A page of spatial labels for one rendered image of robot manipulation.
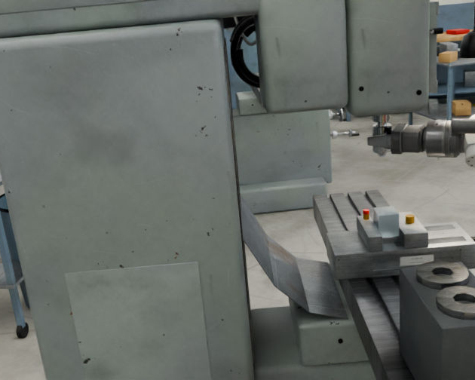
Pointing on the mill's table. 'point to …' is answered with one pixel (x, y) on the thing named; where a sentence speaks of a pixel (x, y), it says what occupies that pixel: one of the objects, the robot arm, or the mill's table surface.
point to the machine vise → (394, 250)
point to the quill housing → (387, 56)
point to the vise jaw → (412, 233)
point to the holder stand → (445, 323)
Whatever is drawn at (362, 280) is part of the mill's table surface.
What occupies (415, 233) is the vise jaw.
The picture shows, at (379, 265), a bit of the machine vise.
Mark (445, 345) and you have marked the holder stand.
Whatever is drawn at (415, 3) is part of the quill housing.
